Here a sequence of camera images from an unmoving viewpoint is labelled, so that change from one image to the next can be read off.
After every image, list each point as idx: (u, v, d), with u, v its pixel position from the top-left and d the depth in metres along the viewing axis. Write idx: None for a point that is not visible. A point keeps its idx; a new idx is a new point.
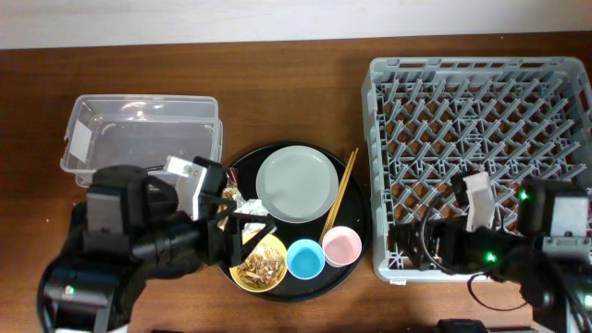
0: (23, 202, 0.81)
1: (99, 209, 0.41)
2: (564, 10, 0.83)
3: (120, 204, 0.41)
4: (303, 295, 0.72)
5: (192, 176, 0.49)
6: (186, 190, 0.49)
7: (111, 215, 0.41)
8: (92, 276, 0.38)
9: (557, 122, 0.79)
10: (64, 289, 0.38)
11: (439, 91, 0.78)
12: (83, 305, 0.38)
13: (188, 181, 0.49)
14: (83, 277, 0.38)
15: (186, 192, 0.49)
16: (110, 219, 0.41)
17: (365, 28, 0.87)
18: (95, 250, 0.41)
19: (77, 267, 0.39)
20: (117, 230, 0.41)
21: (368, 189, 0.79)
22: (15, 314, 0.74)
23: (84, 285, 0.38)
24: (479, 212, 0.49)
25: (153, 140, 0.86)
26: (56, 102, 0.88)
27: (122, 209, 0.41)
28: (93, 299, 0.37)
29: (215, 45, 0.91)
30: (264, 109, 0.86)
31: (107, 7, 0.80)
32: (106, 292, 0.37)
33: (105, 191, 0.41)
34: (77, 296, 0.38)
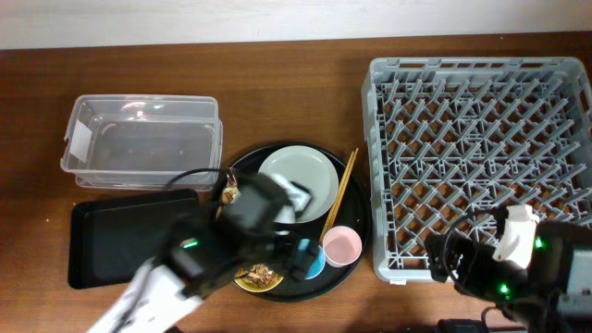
0: (23, 202, 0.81)
1: (244, 206, 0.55)
2: (564, 10, 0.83)
3: (264, 210, 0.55)
4: (303, 295, 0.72)
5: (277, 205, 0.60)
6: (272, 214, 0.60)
7: (252, 211, 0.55)
8: (203, 254, 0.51)
9: (557, 122, 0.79)
10: (184, 240, 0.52)
11: (439, 91, 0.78)
12: (178, 265, 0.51)
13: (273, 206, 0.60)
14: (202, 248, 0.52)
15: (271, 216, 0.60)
16: (243, 216, 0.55)
17: (365, 28, 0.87)
18: (226, 236, 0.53)
19: (200, 240, 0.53)
20: (247, 229, 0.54)
21: (368, 189, 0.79)
22: (15, 314, 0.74)
23: (198, 255, 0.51)
24: (509, 243, 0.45)
25: (153, 139, 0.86)
26: (56, 103, 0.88)
27: (261, 215, 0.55)
28: (192, 270, 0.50)
29: (215, 45, 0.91)
30: (264, 109, 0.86)
31: (107, 7, 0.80)
32: (203, 267, 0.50)
33: (259, 197, 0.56)
34: (191, 257, 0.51)
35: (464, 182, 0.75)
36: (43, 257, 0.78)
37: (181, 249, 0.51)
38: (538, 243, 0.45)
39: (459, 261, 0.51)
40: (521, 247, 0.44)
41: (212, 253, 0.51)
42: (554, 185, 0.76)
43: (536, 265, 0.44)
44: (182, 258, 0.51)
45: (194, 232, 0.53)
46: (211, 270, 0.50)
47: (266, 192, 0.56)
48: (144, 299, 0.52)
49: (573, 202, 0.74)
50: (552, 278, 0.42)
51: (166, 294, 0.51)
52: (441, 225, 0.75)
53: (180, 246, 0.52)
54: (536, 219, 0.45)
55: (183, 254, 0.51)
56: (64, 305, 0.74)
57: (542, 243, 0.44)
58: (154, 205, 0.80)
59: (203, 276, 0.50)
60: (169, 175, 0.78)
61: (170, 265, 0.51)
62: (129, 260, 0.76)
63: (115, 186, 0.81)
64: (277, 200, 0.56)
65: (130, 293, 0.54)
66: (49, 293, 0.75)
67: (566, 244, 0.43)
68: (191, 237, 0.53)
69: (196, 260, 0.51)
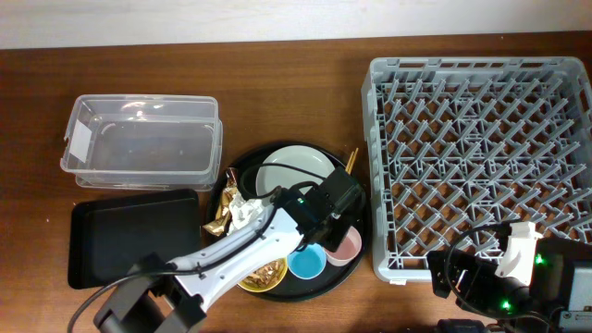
0: (23, 202, 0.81)
1: (336, 185, 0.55)
2: (564, 9, 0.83)
3: (347, 192, 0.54)
4: (303, 294, 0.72)
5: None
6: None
7: (339, 191, 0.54)
8: (307, 207, 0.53)
9: (557, 122, 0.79)
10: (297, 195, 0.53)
11: (439, 91, 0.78)
12: (274, 216, 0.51)
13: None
14: (308, 205, 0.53)
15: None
16: (332, 195, 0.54)
17: (365, 28, 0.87)
18: (317, 198, 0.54)
19: (313, 197, 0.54)
20: (332, 205, 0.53)
21: (368, 189, 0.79)
22: (15, 314, 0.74)
23: (299, 210, 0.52)
24: (509, 259, 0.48)
25: (153, 139, 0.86)
26: (57, 102, 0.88)
27: (344, 196, 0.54)
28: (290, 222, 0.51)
29: (215, 44, 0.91)
30: (264, 109, 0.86)
31: (106, 6, 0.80)
32: (304, 220, 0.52)
33: (345, 181, 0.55)
34: (296, 210, 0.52)
35: (463, 182, 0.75)
36: (43, 257, 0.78)
37: (296, 201, 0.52)
38: (539, 260, 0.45)
39: (461, 276, 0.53)
40: (521, 264, 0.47)
41: (313, 210, 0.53)
42: (554, 185, 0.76)
43: (538, 281, 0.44)
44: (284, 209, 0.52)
45: (319, 194, 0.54)
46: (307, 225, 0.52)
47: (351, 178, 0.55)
48: (273, 225, 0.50)
49: (573, 202, 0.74)
50: (554, 296, 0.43)
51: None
52: (441, 225, 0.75)
53: (293, 199, 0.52)
54: (538, 236, 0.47)
55: (299, 204, 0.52)
56: (64, 305, 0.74)
57: (543, 260, 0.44)
58: (154, 205, 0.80)
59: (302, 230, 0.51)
60: (168, 176, 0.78)
61: (279, 214, 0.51)
62: (130, 260, 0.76)
63: (115, 186, 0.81)
64: (356, 188, 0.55)
65: (260, 220, 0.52)
66: (50, 293, 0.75)
67: (567, 261, 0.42)
68: (289, 191, 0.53)
69: (299, 215, 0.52)
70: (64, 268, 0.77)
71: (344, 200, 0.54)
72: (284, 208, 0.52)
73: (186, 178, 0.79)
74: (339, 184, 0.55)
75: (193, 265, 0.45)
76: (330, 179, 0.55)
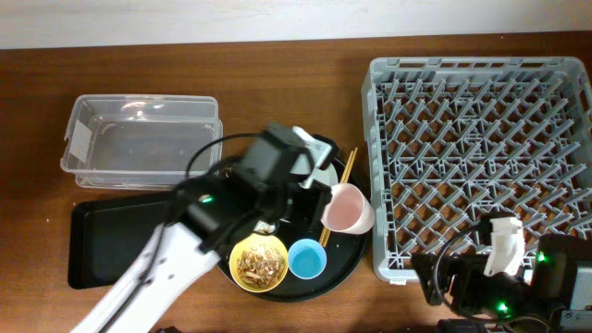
0: (23, 203, 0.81)
1: (257, 156, 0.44)
2: (564, 10, 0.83)
3: (275, 161, 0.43)
4: (304, 295, 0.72)
5: (317, 151, 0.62)
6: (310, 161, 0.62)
7: (266, 161, 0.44)
8: (220, 201, 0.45)
9: (557, 122, 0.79)
10: (201, 195, 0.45)
11: (439, 91, 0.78)
12: (200, 217, 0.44)
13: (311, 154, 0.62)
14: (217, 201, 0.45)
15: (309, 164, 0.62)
16: (259, 167, 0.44)
17: (365, 28, 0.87)
18: (243, 178, 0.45)
19: (210, 190, 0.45)
20: (259, 180, 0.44)
21: (368, 189, 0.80)
22: (15, 314, 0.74)
23: (214, 206, 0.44)
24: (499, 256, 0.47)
25: (153, 139, 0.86)
26: (57, 102, 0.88)
27: (275, 165, 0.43)
28: (211, 224, 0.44)
29: (215, 44, 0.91)
30: (263, 109, 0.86)
31: (107, 6, 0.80)
32: (218, 220, 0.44)
33: (276, 145, 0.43)
34: (204, 209, 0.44)
35: (463, 182, 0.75)
36: (43, 257, 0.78)
37: (198, 201, 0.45)
38: (542, 257, 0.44)
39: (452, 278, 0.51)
40: (514, 258, 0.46)
41: (227, 203, 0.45)
42: (554, 185, 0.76)
43: (538, 277, 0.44)
44: (198, 210, 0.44)
45: (206, 183, 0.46)
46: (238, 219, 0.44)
47: (286, 141, 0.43)
48: (154, 270, 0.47)
49: (573, 202, 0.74)
50: (555, 294, 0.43)
51: (182, 249, 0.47)
52: (441, 225, 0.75)
53: (195, 198, 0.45)
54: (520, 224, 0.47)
55: (200, 205, 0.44)
56: (64, 305, 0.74)
57: (546, 257, 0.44)
58: (154, 205, 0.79)
59: (228, 227, 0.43)
60: (168, 175, 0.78)
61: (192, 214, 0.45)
62: (130, 260, 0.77)
63: (115, 186, 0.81)
64: (292, 150, 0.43)
65: (144, 255, 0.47)
66: (50, 293, 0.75)
67: (571, 261, 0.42)
68: (201, 183, 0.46)
69: (223, 212, 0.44)
70: (64, 268, 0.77)
71: (278, 172, 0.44)
72: (192, 207, 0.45)
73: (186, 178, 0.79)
74: (262, 151, 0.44)
75: (114, 304, 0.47)
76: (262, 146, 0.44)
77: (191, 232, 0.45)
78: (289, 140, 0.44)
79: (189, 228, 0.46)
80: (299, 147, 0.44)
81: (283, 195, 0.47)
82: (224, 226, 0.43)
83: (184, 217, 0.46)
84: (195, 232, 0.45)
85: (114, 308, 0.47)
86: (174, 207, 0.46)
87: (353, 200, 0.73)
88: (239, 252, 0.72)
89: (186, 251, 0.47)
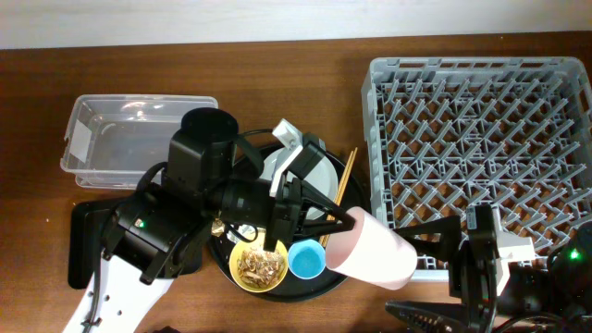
0: (23, 202, 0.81)
1: (180, 166, 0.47)
2: (564, 9, 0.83)
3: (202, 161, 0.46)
4: (304, 295, 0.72)
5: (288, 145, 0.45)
6: (280, 158, 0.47)
7: (191, 170, 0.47)
8: (162, 219, 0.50)
9: (557, 122, 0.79)
10: (134, 221, 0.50)
11: (439, 91, 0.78)
12: (145, 241, 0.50)
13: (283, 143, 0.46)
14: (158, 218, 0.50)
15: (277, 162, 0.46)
16: (191, 175, 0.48)
17: (365, 28, 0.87)
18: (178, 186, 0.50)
19: (150, 209, 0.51)
20: (195, 189, 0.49)
21: (367, 189, 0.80)
22: (15, 314, 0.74)
23: (153, 228, 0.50)
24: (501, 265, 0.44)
25: (153, 139, 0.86)
26: (57, 102, 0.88)
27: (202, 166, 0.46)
28: (158, 243, 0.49)
29: (215, 44, 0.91)
30: (263, 108, 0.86)
31: (107, 6, 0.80)
32: (157, 237, 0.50)
33: (193, 146, 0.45)
34: (144, 233, 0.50)
35: (464, 182, 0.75)
36: (43, 257, 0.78)
37: (133, 227, 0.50)
38: (574, 255, 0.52)
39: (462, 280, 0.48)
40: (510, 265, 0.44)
41: (165, 219, 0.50)
42: (554, 185, 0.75)
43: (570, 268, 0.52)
44: (139, 235, 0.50)
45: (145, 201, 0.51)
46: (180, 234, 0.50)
47: (204, 139, 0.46)
48: (106, 294, 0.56)
49: (573, 202, 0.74)
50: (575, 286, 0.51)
51: (119, 278, 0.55)
52: None
53: (131, 223, 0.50)
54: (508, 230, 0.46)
55: (138, 231, 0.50)
56: (64, 304, 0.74)
57: (577, 255, 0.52)
58: None
59: (176, 242, 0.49)
60: None
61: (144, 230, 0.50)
62: None
63: (115, 187, 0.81)
64: (216, 145, 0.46)
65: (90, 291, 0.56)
66: (50, 293, 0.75)
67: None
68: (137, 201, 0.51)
69: (167, 230, 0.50)
70: (64, 268, 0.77)
71: (210, 169, 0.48)
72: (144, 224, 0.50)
73: None
74: (190, 161, 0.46)
75: (86, 317, 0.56)
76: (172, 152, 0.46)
77: (136, 258, 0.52)
78: (212, 129, 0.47)
79: (134, 253, 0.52)
80: (225, 141, 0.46)
81: (231, 192, 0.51)
82: (169, 245, 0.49)
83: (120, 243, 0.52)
84: (142, 253, 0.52)
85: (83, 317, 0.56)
86: (118, 234, 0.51)
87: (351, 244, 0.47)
88: (239, 252, 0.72)
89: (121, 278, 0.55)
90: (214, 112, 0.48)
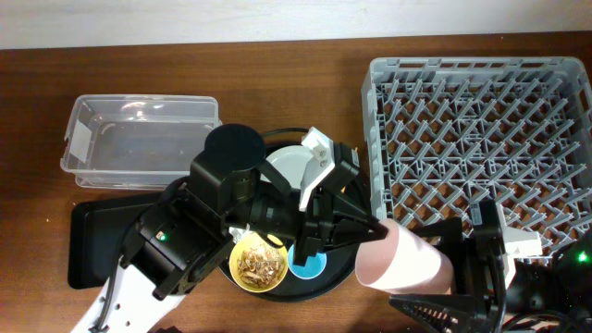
0: (23, 203, 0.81)
1: (200, 188, 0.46)
2: (563, 10, 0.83)
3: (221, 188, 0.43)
4: (304, 295, 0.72)
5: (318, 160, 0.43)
6: (312, 174, 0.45)
7: (210, 192, 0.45)
8: (182, 237, 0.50)
9: (557, 122, 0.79)
10: (155, 233, 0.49)
11: (439, 92, 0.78)
12: (165, 255, 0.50)
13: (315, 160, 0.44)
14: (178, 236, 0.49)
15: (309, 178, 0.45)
16: (212, 198, 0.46)
17: (365, 28, 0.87)
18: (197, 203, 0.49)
19: (173, 224, 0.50)
20: (217, 211, 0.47)
21: (368, 189, 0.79)
22: (15, 314, 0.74)
23: (173, 242, 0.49)
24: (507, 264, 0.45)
25: (153, 139, 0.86)
26: (57, 102, 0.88)
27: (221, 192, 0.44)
28: (177, 260, 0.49)
29: (215, 45, 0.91)
30: (263, 109, 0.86)
31: (107, 6, 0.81)
32: (176, 255, 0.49)
33: (212, 174, 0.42)
34: (165, 247, 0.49)
35: (463, 182, 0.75)
36: (43, 257, 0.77)
37: (154, 239, 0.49)
38: (583, 258, 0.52)
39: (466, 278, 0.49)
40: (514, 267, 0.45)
41: (186, 236, 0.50)
42: (554, 185, 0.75)
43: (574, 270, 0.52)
44: (158, 247, 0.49)
45: (169, 215, 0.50)
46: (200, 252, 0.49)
47: (227, 166, 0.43)
48: (117, 303, 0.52)
49: (573, 202, 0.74)
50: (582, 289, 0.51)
51: (133, 289, 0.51)
52: None
53: (153, 236, 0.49)
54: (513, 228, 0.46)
55: (158, 243, 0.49)
56: (64, 305, 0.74)
57: (586, 258, 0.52)
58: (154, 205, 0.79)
59: (192, 263, 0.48)
60: (169, 175, 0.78)
61: (162, 246, 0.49)
62: None
63: (115, 186, 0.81)
64: (237, 173, 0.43)
65: (102, 299, 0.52)
66: (49, 294, 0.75)
67: None
68: (160, 214, 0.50)
69: (187, 248, 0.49)
70: (64, 269, 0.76)
71: (236, 191, 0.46)
72: (162, 239, 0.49)
73: None
74: (208, 187, 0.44)
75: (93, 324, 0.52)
76: (194, 174, 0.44)
77: (152, 270, 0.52)
78: (234, 156, 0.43)
79: (151, 265, 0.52)
80: (245, 167, 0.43)
81: (258, 207, 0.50)
82: (186, 263, 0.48)
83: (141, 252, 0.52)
84: (159, 266, 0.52)
85: (91, 324, 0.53)
86: (140, 243, 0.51)
87: (387, 253, 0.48)
88: (239, 252, 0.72)
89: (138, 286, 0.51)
90: (241, 129, 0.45)
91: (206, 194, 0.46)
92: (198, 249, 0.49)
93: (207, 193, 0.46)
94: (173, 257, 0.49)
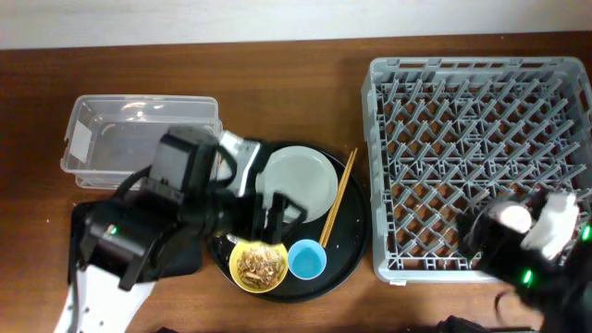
0: (23, 202, 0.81)
1: (162, 171, 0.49)
2: (564, 10, 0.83)
3: (186, 163, 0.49)
4: (304, 295, 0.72)
5: (243, 152, 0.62)
6: (241, 166, 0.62)
7: (175, 169, 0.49)
8: (138, 222, 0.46)
9: (557, 122, 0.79)
10: (105, 228, 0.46)
11: (439, 92, 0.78)
12: (118, 247, 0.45)
13: (241, 155, 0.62)
14: (133, 223, 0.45)
15: (240, 166, 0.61)
16: (174, 176, 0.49)
17: (365, 28, 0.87)
18: (153, 197, 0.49)
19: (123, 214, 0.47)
20: (176, 189, 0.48)
21: (368, 189, 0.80)
22: (15, 314, 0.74)
23: (127, 229, 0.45)
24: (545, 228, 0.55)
25: (153, 140, 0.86)
26: (56, 102, 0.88)
27: (186, 167, 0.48)
28: (133, 248, 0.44)
29: (215, 45, 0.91)
30: (263, 108, 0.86)
31: (107, 6, 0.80)
32: (133, 241, 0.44)
33: (178, 148, 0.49)
34: (118, 239, 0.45)
35: (463, 183, 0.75)
36: (43, 257, 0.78)
37: (105, 232, 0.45)
38: None
39: None
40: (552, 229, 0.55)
41: (140, 221, 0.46)
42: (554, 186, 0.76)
43: None
44: (112, 240, 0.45)
45: (120, 209, 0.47)
46: (160, 232, 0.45)
47: (191, 144, 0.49)
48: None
49: None
50: None
51: (101, 292, 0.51)
52: (441, 225, 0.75)
53: (103, 231, 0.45)
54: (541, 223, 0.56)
55: (110, 237, 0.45)
56: (64, 305, 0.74)
57: None
58: None
59: (152, 243, 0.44)
60: None
61: (115, 236, 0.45)
62: None
63: (115, 187, 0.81)
64: (200, 150, 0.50)
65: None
66: (50, 294, 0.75)
67: None
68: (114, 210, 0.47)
69: (143, 232, 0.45)
70: (64, 269, 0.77)
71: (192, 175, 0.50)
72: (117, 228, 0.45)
73: None
74: (174, 162, 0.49)
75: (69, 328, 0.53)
76: (162, 154, 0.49)
77: (111, 265, 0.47)
78: (195, 140, 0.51)
79: (110, 260, 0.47)
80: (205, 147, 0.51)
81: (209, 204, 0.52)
82: (144, 247, 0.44)
83: (96, 250, 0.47)
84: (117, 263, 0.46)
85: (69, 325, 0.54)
86: (92, 242, 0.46)
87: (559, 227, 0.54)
88: (239, 252, 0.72)
89: (105, 289, 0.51)
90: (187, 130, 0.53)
91: (167, 175, 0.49)
92: (157, 228, 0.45)
93: (169, 177, 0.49)
94: (126, 242, 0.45)
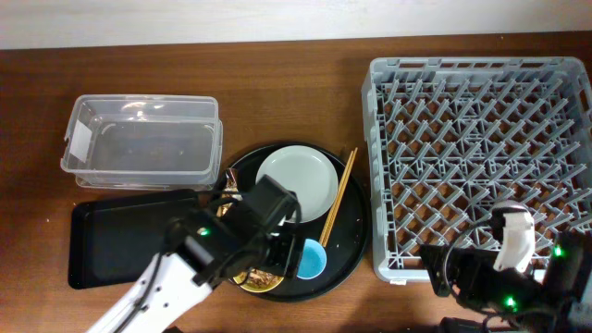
0: (23, 202, 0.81)
1: (256, 201, 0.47)
2: (565, 10, 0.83)
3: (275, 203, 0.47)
4: (304, 295, 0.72)
5: None
6: None
7: (262, 204, 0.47)
8: (229, 234, 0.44)
9: (557, 122, 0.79)
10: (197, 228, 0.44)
11: (439, 91, 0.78)
12: (199, 252, 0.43)
13: None
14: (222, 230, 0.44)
15: None
16: (264, 209, 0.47)
17: (365, 28, 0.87)
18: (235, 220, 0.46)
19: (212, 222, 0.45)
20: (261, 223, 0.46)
21: (368, 189, 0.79)
22: (15, 314, 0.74)
23: (215, 237, 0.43)
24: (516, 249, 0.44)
25: (153, 139, 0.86)
26: (57, 102, 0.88)
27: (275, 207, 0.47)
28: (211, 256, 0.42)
29: (214, 45, 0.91)
30: (263, 108, 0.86)
31: (107, 6, 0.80)
32: (211, 251, 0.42)
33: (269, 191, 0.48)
34: (203, 242, 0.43)
35: (464, 182, 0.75)
36: (43, 256, 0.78)
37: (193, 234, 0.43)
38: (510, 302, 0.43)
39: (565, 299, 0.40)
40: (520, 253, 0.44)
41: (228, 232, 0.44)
42: (554, 185, 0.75)
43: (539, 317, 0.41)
44: (198, 242, 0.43)
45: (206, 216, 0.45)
46: (244, 246, 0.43)
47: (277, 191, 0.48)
48: (158, 286, 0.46)
49: (573, 202, 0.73)
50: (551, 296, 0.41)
51: (167, 283, 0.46)
52: (441, 225, 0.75)
53: (193, 231, 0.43)
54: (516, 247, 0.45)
55: (198, 238, 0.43)
56: (64, 305, 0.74)
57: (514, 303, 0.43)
58: (157, 205, 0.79)
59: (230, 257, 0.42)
60: (169, 175, 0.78)
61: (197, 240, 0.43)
62: (128, 260, 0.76)
63: (115, 186, 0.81)
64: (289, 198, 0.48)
65: (142, 282, 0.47)
66: (49, 293, 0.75)
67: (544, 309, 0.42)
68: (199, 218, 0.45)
69: (224, 244, 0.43)
70: (64, 269, 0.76)
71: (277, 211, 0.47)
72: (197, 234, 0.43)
73: (186, 178, 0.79)
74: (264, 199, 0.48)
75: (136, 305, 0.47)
76: (256, 191, 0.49)
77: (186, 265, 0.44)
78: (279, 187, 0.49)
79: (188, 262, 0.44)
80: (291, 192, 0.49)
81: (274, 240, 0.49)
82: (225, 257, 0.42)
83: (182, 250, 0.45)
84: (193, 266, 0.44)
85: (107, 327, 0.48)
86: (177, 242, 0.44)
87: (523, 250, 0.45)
88: None
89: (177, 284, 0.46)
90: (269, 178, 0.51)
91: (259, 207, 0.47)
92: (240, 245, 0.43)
93: (255, 211, 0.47)
94: (211, 249, 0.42)
